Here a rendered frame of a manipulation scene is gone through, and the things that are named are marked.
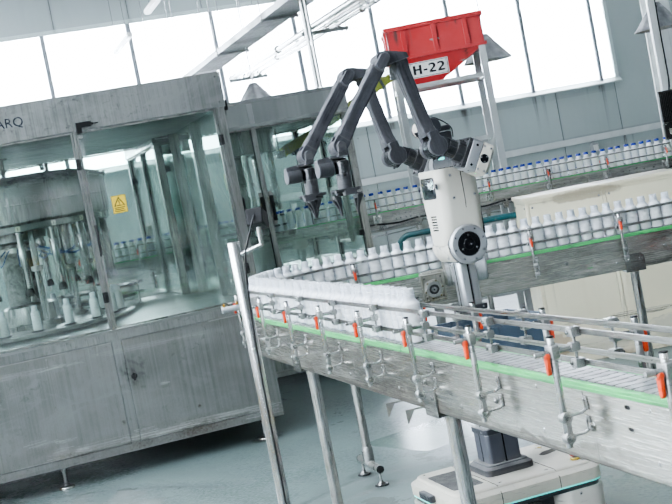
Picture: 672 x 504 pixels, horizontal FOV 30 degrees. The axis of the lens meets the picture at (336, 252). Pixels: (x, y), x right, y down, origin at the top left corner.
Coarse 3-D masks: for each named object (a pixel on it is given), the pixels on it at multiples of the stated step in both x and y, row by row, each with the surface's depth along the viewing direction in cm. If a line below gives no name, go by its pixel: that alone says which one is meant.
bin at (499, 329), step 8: (536, 312) 435; (464, 320) 454; (520, 320) 427; (528, 320) 428; (536, 320) 429; (464, 328) 454; (472, 328) 455; (496, 328) 425; (504, 328) 426; (512, 328) 426; (448, 336) 435; (456, 336) 426; (512, 336) 426; (520, 336) 427; (536, 336) 429; (504, 344) 426; (512, 344) 426; (520, 344) 427; (400, 400) 441; (392, 408) 441; (416, 408) 422; (408, 416) 421
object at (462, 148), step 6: (468, 138) 478; (450, 144) 475; (456, 144) 477; (462, 144) 477; (468, 144) 476; (450, 150) 476; (456, 150) 476; (462, 150) 476; (468, 150) 476; (450, 156) 478; (456, 156) 477; (462, 156) 477; (456, 162) 481; (462, 162) 476; (456, 168) 483
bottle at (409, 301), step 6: (408, 288) 379; (402, 294) 377; (408, 294) 376; (414, 294) 377; (408, 300) 376; (414, 300) 376; (402, 306) 376; (408, 306) 375; (414, 306) 375; (402, 312) 377; (408, 318) 375; (414, 318) 375; (420, 318) 376; (414, 324) 375; (414, 330) 375; (420, 330) 376; (414, 336) 375; (414, 342) 376; (420, 342) 376
